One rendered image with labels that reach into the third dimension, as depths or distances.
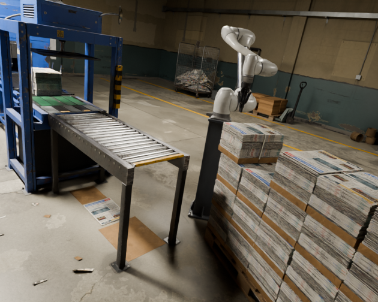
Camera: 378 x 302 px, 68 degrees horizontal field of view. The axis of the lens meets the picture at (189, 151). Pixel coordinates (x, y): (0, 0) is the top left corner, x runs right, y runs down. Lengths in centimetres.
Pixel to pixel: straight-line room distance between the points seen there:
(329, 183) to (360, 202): 16
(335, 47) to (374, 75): 125
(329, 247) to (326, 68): 751
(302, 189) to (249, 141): 57
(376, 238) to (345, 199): 19
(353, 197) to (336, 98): 731
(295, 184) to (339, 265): 44
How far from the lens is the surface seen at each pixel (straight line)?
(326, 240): 159
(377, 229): 142
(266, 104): 829
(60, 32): 288
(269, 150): 215
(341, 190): 148
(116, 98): 314
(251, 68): 225
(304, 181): 161
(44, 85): 365
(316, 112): 885
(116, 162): 188
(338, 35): 884
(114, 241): 246
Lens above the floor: 155
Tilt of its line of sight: 20 degrees down
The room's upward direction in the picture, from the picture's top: 9 degrees clockwise
